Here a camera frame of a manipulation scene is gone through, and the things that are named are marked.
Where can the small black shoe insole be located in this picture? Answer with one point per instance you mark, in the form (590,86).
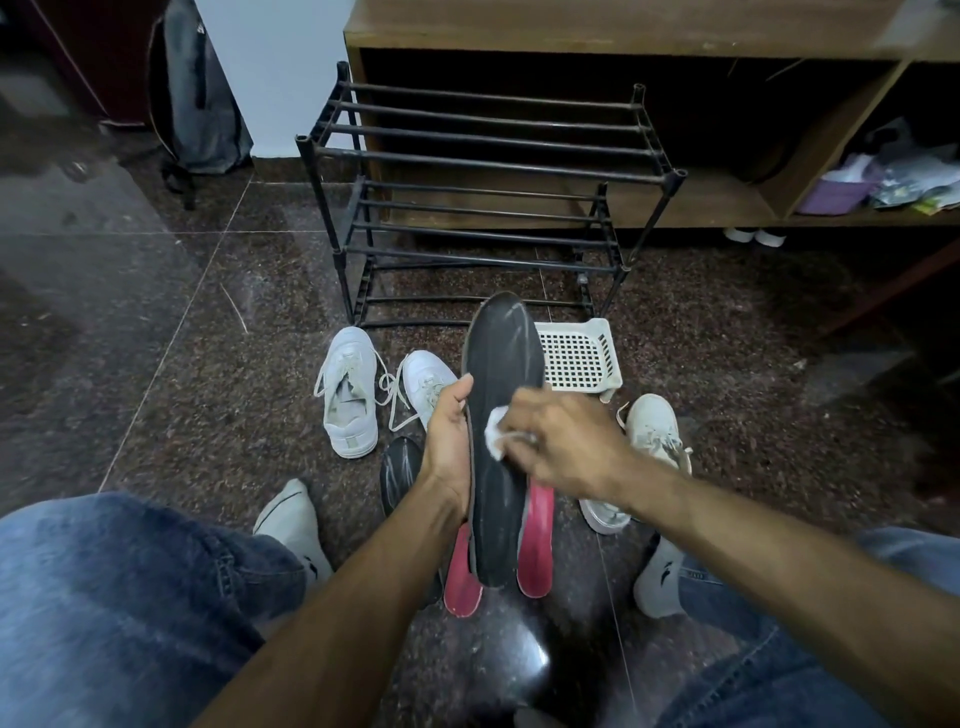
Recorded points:
(401,469)

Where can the brown wooden bar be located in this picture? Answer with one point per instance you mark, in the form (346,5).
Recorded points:
(892,286)

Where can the person's left hand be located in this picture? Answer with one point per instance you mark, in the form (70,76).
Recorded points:
(446,450)

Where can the white sneaker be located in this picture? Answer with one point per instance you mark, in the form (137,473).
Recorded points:
(426,382)
(351,390)
(652,431)

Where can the white cleaning wipe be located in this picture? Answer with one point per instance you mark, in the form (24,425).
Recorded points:
(495,439)

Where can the brown wooden shelf unit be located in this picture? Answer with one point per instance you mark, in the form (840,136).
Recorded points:
(615,26)

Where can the grey backpack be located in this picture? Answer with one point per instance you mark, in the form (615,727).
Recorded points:
(206,90)

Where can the person's left forearm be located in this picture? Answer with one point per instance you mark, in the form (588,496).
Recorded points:
(352,622)

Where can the person's right forearm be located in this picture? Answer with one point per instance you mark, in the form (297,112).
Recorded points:
(787,585)

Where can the person's left thumb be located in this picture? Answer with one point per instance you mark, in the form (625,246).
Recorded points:
(459,396)

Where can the large black shoe insole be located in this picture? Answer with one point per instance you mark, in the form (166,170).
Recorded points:
(501,352)

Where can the person's left leg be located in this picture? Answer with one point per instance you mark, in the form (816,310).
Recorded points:
(127,607)

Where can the red shoe insole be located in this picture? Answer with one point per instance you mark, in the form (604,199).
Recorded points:
(461,585)
(535,547)

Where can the person's leg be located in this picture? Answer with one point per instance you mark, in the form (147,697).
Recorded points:
(750,675)
(127,607)

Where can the person's right fingers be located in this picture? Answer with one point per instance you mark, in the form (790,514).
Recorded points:
(521,412)

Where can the pile of papers and bags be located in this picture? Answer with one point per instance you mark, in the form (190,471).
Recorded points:
(915,176)

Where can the person's left white sock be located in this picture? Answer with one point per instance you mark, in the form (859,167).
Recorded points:
(296,525)

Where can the person's right hand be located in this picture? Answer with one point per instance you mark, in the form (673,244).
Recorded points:
(574,446)

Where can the dark red cabinet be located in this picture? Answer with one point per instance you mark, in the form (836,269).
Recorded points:
(97,52)

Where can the person's right leg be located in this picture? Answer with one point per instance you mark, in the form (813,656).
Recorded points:
(750,675)

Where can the black metal shoe rack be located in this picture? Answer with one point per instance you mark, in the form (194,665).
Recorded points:
(487,163)

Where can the person's right white sock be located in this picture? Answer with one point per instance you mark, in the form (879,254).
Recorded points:
(660,581)

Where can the white plastic basket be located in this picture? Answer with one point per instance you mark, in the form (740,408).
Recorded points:
(577,360)

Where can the purple plastic container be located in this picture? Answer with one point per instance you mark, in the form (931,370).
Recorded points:
(832,196)

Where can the person's white sock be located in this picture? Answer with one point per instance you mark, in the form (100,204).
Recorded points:
(660,581)
(296,525)

